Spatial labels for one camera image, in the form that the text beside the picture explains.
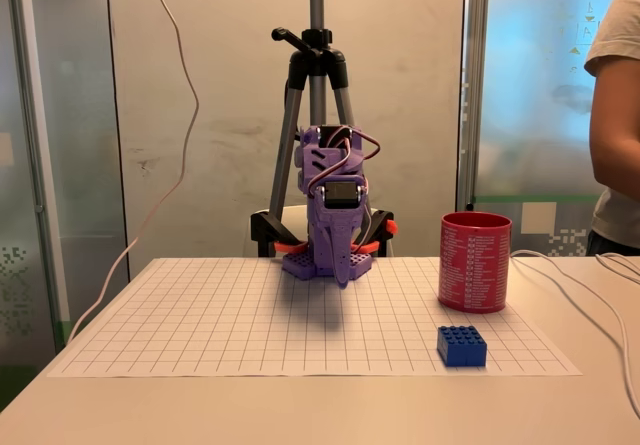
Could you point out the person's white T-shirt torso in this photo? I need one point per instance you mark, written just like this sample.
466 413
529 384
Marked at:
617 25

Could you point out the red cup with white print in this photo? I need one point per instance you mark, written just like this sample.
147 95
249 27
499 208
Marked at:
475 270

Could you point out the grey metal frame post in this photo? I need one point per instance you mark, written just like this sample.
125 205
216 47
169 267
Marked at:
30 140
472 90

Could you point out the blue toy brick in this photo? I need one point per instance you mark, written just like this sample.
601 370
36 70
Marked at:
462 347

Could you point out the purple robot arm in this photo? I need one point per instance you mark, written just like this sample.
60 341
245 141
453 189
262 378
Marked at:
320 157

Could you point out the white grid paper sheet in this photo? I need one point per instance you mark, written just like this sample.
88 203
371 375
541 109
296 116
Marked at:
225 325

